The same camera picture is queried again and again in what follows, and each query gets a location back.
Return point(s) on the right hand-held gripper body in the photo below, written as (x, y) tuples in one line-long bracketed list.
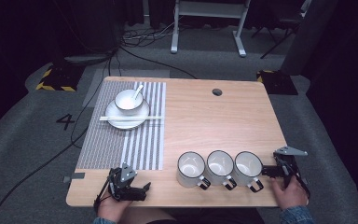
[(289, 161)]

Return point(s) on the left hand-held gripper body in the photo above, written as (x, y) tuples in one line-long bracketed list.
[(126, 174)]

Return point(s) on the person's left hand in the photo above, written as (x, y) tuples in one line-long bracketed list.
[(113, 209)]

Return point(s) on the person's right hand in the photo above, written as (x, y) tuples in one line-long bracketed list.
[(290, 196)]

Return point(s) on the grey striped placemat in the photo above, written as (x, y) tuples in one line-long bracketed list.
[(112, 146)]

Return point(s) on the white plate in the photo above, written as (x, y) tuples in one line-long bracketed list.
[(127, 123)]

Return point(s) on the grey tape strip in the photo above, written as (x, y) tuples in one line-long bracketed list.
[(74, 177)]

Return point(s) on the white chopstick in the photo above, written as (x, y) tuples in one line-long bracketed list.
[(130, 117)]

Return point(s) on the white bowl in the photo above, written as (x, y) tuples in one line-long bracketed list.
[(127, 102)]

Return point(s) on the black yellow striped stand base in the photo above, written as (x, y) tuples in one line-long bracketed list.
[(276, 82), (60, 77)]

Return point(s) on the white spoon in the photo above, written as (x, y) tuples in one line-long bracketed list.
[(138, 91)]

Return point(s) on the grey column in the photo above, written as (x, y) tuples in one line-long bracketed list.
[(310, 37)]

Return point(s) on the black tripod stand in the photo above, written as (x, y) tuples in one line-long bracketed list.
[(276, 34)]

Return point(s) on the white desk frame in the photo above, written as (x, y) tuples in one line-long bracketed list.
[(209, 9)]

